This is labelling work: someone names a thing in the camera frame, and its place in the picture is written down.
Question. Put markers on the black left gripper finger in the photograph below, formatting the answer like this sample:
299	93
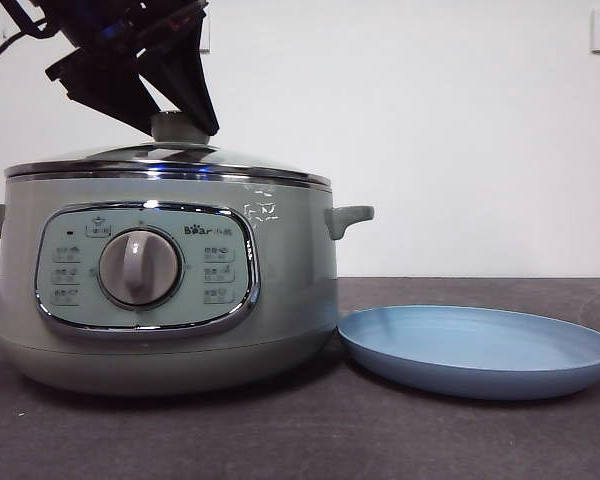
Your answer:
185	65
105	85

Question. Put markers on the glass lid with green knob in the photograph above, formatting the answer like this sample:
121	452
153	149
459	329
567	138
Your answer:
177	130

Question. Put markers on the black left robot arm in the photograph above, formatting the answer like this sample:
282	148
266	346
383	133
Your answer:
130	20

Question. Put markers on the pale green electric steamer pot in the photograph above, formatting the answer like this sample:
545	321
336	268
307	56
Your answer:
290	280

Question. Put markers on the blue round plate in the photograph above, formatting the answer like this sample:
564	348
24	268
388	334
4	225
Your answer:
480	345

